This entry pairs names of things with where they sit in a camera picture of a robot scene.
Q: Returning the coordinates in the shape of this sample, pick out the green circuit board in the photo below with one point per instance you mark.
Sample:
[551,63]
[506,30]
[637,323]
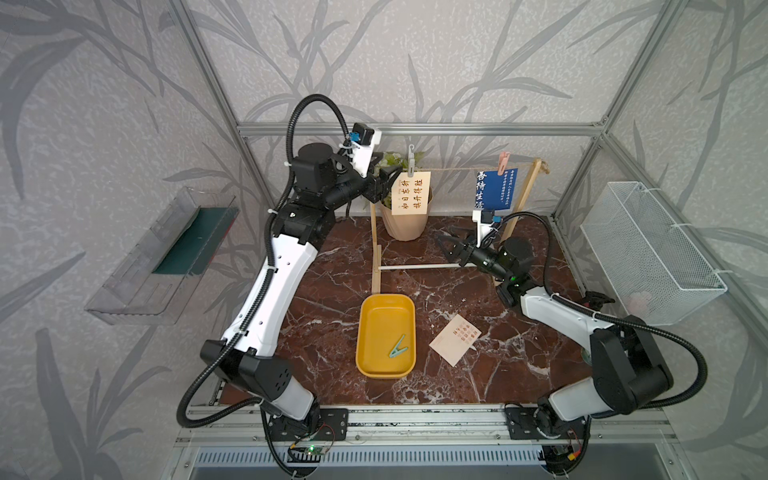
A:
[311,453]

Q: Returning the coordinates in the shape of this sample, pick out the potted green plant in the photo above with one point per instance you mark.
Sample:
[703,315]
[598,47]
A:
[407,227]

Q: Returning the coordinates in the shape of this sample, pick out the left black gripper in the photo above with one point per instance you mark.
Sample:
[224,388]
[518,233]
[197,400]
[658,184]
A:
[376,190]

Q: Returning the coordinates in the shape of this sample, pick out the clear plastic wall shelf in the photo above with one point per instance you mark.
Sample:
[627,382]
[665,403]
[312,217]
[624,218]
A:
[155,281]

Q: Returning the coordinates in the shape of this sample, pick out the pink clothespin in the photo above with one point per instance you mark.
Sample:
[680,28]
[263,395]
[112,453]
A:
[503,161]

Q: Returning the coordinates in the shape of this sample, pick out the cream postcard red stamps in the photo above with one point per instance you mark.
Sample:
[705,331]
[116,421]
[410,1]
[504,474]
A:
[456,338]

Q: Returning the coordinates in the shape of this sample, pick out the cream postcard red characters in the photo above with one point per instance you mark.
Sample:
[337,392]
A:
[410,193]

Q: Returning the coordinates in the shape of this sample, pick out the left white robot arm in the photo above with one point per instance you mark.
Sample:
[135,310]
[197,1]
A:
[322,178]

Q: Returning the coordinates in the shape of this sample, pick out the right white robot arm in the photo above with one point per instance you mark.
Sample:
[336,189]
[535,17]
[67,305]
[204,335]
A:
[628,370]

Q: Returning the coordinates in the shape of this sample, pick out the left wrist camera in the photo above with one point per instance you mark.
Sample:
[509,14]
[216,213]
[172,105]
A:
[363,141]

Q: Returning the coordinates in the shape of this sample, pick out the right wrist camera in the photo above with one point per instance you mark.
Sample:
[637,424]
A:
[487,224]

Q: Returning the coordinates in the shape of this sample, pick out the yellow plastic tray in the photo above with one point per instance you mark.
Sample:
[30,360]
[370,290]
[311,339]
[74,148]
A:
[383,319]

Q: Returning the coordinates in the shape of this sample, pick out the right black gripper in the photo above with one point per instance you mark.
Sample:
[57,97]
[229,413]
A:
[464,252]

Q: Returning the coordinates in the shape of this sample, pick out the wooden hanging rack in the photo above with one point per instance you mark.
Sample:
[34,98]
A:
[537,165]

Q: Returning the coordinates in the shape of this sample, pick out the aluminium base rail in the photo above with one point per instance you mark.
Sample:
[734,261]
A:
[455,424]

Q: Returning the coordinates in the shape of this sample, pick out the teal clothespin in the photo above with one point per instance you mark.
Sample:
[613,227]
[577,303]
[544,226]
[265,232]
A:
[399,348]

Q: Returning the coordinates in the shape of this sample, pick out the white wire mesh basket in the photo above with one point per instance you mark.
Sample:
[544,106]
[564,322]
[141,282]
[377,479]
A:
[651,263]

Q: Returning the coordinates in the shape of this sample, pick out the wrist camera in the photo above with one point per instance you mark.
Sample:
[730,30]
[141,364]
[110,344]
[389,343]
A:
[363,141]
[487,224]

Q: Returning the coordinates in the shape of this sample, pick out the blue postcard white characters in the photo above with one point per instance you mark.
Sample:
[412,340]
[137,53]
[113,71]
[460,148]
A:
[494,191]

